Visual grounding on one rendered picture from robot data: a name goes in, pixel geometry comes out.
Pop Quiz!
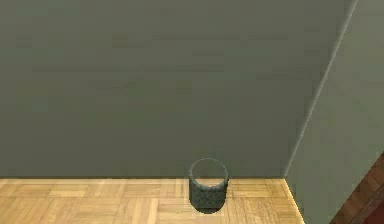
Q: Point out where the dark green cylindrical trash can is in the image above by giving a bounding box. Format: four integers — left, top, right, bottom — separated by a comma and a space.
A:
188, 157, 230, 215

